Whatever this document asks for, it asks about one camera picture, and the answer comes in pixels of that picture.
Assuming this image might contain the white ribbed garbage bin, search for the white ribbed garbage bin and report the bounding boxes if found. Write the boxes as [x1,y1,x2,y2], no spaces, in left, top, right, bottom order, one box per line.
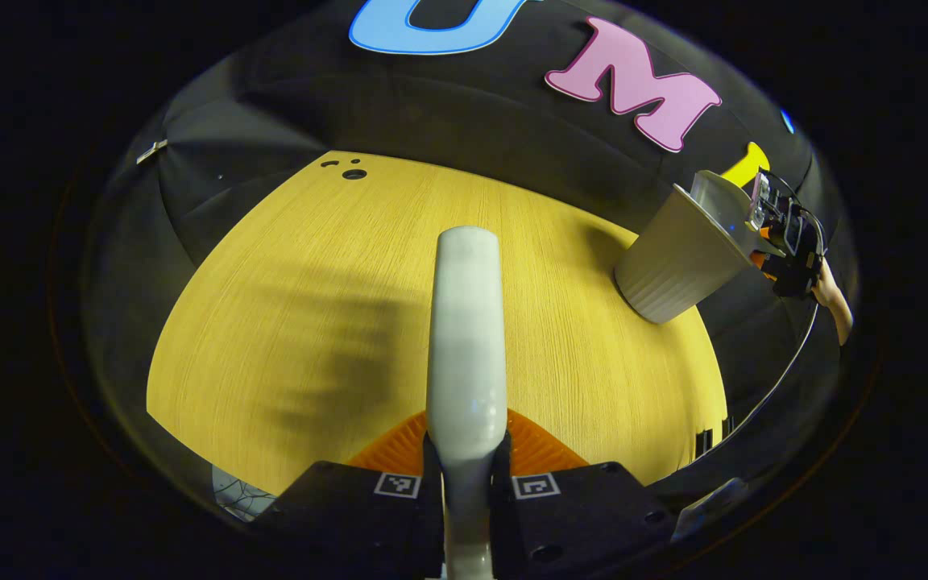
[613,184,764,325]

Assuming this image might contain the black cable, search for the black cable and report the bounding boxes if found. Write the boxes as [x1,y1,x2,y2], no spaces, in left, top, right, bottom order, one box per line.
[726,298,823,440]

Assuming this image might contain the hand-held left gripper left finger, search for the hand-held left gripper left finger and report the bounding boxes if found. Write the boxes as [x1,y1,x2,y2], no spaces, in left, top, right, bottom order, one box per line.
[259,409,442,580]

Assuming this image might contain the grey metal part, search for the grey metal part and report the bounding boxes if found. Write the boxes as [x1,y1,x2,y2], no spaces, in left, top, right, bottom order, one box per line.
[671,477,748,542]

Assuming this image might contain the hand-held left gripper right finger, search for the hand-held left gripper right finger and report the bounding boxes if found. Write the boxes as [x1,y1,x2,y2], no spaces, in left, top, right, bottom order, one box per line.
[492,409,678,580]

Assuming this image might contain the wooden desktop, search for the wooden desktop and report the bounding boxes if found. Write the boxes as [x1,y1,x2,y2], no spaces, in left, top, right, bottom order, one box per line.
[146,150,729,496]

